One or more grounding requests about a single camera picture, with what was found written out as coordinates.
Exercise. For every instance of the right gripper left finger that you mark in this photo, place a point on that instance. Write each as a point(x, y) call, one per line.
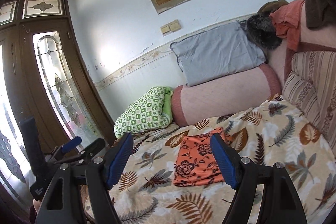
point(62, 201)

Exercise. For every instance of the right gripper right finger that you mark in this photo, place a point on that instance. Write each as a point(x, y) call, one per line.
point(280, 201)

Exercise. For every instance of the orange floral garment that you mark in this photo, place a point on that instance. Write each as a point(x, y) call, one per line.
point(195, 164)

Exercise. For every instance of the leaf pattern bed blanket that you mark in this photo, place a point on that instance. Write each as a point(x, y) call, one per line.
point(172, 176)

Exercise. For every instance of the wooden stained glass door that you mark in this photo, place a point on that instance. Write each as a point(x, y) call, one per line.
point(43, 76)

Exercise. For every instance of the green checkered folded blanket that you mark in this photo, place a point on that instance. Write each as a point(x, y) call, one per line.
point(150, 112)

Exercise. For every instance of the striped floral pillow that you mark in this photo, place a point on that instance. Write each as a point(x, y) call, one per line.
point(310, 87)

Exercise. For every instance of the pink bolster pillow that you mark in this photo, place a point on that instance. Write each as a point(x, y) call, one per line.
point(226, 95)

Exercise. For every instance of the grey pillow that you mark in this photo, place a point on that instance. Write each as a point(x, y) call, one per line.
point(218, 52)

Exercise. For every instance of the pink headboard cushion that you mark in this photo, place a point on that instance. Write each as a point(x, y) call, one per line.
point(321, 39)

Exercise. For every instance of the dark furry cloth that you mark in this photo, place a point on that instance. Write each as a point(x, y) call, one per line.
point(262, 31)

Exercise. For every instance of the orange towel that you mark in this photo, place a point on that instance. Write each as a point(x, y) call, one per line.
point(287, 20)

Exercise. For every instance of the olive green cloth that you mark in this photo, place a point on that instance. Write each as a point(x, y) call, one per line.
point(270, 7)

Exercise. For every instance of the beige wall switch plate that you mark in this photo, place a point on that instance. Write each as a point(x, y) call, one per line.
point(173, 26)

